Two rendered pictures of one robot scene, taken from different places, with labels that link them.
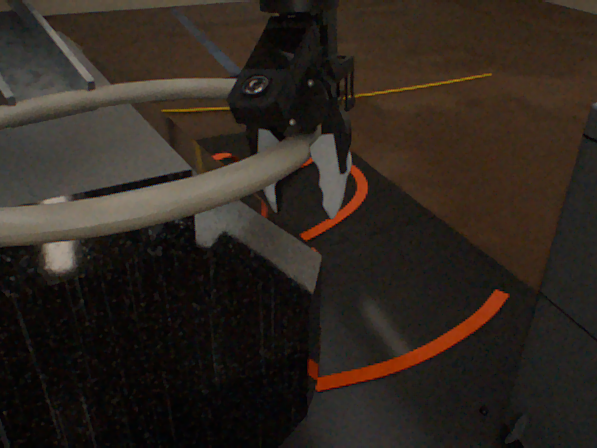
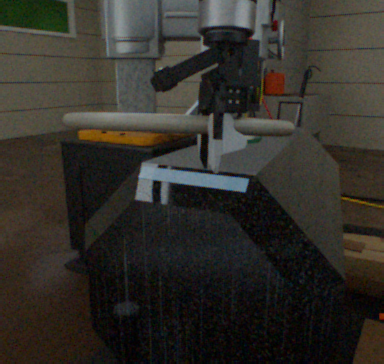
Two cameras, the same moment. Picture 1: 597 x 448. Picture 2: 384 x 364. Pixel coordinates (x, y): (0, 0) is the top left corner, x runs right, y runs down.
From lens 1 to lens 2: 0.51 m
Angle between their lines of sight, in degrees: 51
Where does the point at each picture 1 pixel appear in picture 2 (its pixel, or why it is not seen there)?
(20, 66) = not seen: hidden behind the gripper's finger
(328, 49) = (242, 71)
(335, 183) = (211, 145)
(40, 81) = not seen: hidden behind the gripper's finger
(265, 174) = (161, 121)
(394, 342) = not seen: outside the picture
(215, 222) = (254, 210)
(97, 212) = (87, 115)
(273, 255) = (293, 253)
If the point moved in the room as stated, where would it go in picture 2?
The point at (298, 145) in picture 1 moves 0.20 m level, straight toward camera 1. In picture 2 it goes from (198, 118) to (71, 127)
